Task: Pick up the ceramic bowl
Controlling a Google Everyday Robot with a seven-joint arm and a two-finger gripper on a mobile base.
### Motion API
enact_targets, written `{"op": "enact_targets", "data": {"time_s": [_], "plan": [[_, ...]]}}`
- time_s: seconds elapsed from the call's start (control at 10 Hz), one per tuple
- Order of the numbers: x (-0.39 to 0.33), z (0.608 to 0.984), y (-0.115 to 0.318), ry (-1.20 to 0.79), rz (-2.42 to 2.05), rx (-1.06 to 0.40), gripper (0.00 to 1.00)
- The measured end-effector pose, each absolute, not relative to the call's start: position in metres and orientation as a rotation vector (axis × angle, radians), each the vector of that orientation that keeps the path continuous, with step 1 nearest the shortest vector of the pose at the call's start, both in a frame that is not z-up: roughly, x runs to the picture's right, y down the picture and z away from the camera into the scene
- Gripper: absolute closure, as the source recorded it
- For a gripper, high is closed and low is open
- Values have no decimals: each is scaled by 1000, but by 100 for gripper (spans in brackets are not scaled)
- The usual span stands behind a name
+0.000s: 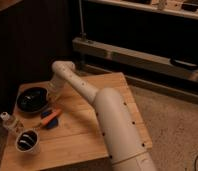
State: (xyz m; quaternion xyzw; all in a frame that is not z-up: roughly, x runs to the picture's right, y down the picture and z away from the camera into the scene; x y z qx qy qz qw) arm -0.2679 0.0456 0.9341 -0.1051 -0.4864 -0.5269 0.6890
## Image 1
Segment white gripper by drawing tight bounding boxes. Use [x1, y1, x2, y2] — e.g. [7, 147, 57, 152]
[47, 79, 63, 101]

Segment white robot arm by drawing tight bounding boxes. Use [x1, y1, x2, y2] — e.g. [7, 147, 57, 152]
[48, 61, 157, 171]

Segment black ceramic bowl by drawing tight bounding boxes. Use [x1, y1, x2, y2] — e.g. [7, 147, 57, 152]
[17, 87, 48, 113]

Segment blue sponge block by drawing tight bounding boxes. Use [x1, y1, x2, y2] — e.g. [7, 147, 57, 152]
[41, 109, 58, 129]

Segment wooden table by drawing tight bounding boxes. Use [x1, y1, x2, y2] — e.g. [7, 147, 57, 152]
[0, 73, 152, 171]

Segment clear plastic bottle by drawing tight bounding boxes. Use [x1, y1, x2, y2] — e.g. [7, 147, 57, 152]
[0, 112, 24, 135]

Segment white cup with dark contents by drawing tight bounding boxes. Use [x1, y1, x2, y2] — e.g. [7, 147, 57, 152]
[15, 129, 40, 155]

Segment metal vertical pole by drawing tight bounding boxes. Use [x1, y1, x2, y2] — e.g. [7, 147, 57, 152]
[78, 0, 86, 41]

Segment orange handled tool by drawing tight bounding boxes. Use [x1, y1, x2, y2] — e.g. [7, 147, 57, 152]
[33, 109, 61, 129]

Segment black handle on shelf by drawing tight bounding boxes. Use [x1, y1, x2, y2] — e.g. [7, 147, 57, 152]
[169, 58, 198, 70]

